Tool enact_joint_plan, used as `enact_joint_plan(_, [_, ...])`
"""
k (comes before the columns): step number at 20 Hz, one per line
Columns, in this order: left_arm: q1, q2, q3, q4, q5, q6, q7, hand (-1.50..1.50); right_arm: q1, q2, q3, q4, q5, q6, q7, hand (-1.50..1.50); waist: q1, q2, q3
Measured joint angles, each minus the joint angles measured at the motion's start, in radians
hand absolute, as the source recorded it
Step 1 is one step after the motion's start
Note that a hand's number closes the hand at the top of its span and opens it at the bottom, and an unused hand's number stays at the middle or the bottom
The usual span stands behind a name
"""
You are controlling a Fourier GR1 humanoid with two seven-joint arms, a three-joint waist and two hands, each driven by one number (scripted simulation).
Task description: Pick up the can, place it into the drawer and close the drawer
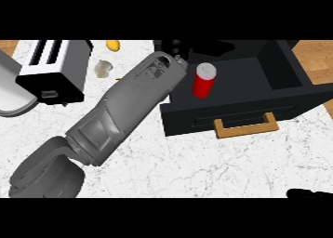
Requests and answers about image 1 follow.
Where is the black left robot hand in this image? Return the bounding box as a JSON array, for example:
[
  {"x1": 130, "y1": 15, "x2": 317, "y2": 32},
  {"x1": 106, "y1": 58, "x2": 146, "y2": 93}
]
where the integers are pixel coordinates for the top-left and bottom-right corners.
[{"x1": 152, "y1": 40, "x2": 192, "y2": 61}]

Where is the black and white toaster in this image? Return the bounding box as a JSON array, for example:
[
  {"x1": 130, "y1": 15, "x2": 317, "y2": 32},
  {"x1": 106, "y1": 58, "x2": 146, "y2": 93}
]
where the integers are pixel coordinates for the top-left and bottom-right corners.
[{"x1": 13, "y1": 40, "x2": 94, "y2": 106}]

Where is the black open drawer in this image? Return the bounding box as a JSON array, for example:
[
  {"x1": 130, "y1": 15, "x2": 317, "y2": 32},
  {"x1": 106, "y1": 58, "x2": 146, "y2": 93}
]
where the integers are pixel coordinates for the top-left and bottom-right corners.
[{"x1": 159, "y1": 40, "x2": 333, "y2": 108}]

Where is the black drawer front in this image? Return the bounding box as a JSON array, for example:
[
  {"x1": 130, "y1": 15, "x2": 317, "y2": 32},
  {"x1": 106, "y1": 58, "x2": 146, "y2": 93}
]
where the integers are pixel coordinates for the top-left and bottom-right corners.
[{"x1": 158, "y1": 81, "x2": 333, "y2": 138}]

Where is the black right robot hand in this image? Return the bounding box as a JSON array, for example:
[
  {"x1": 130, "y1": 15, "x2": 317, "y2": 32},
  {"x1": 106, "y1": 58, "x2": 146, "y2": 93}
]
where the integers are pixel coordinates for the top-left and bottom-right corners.
[{"x1": 283, "y1": 188, "x2": 333, "y2": 199}]

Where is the wooden drawer handle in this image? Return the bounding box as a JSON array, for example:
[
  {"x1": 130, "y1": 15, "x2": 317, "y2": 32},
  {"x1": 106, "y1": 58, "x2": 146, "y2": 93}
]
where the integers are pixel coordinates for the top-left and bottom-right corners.
[{"x1": 212, "y1": 112, "x2": 280, "y2": 139}]

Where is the red can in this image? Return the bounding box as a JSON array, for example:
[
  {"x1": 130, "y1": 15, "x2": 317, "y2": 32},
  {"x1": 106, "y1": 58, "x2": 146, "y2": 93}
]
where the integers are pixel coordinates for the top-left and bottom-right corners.
[{"x1": 190, "y1": 62, "x2": 218, "y2": 99}]

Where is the pale grey rounded appliance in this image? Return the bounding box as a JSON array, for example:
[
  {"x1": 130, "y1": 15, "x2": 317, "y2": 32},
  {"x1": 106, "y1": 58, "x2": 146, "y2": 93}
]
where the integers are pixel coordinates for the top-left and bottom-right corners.
[{"x1": 0, "y1": 42, "x2": 40, "y2": 118}]

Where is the pale garlic bulb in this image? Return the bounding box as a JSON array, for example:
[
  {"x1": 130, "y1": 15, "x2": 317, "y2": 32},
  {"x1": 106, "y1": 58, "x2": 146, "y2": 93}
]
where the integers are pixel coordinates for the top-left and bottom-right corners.
[{"x1": 93, "y1": 59, "x2": 113, "y2": 79}]

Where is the yellow fruit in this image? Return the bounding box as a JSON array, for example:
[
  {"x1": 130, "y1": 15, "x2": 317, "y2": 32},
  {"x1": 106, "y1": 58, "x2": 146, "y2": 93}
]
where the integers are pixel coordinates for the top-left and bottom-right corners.
[{"x1": 105, "y1": 40, "x2": 121, "y2": 52}]

